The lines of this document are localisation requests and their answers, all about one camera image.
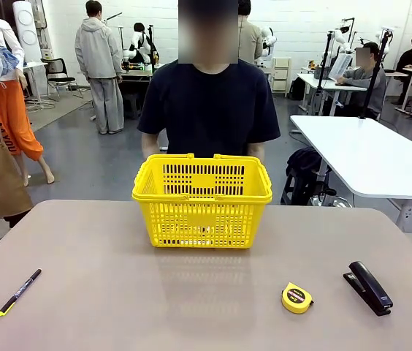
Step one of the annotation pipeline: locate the black yellow-tipped highlighter pen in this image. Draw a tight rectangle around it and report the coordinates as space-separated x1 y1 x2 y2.
0 268 42 317

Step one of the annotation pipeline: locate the person's left forearm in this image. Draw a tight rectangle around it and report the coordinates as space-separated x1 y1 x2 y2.
248 141 267 161

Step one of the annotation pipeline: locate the person's right forearm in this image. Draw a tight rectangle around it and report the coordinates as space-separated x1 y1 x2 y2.
142 132 165 160

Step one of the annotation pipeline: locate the yellow plastic shopping basket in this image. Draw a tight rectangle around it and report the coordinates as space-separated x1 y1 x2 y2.
131 152 274 250

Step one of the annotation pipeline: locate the person in navy t-shirt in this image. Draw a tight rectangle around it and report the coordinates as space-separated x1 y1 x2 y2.
137 0 282 156

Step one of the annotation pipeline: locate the person in beige jacket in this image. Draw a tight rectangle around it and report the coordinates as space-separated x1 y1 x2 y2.
237 0 264 65

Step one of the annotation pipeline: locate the person in grey hoodie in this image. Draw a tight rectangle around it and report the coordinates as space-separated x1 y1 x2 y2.
74 0 125 135

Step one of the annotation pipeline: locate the seated person in grey sweater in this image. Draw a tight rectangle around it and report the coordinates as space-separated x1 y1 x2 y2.
332 42 388 118

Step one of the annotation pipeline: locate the black stool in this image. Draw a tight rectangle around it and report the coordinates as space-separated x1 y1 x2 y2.
281 171 318 205

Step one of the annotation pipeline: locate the black backpack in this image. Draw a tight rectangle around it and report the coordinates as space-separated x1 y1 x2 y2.
285 146 324 184

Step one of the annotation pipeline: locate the grey plastic stool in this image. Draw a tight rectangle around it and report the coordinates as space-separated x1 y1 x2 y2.
123 93 143 118

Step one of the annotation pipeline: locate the white drawer cabinet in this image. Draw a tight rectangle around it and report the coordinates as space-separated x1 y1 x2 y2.
271 56 292 98

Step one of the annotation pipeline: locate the white background desk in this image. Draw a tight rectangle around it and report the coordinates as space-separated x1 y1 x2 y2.
296 72 368 116

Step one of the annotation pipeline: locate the black and white background robot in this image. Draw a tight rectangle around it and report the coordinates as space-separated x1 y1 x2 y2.
123 22 155 65

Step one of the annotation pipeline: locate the large white table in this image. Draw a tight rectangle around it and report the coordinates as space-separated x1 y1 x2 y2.
289 114 412 233

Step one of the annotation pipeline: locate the yellow tape measure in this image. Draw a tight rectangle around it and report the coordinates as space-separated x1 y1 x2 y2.
281 281 316 314

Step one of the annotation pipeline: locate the thin black stand pole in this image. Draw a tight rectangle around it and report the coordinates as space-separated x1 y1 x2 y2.
316 31 335 94

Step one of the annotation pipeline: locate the black office chair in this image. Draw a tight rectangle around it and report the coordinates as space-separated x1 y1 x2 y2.
40 57 83 102

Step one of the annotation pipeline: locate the black stapler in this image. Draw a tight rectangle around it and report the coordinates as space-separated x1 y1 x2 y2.
343 260 394 317

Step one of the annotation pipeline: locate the mannequin in orange trousers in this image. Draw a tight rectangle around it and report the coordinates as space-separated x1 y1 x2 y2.
0 16 56 186

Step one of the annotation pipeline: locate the white tower air conditioner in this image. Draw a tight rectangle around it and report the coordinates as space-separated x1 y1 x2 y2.
12 0 42 63

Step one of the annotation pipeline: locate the tall black camera pole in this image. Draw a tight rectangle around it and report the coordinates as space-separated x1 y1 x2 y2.
359 31 393 120

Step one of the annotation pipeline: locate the white background robot with camera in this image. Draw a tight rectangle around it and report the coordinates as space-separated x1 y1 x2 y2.
332 16 357 61

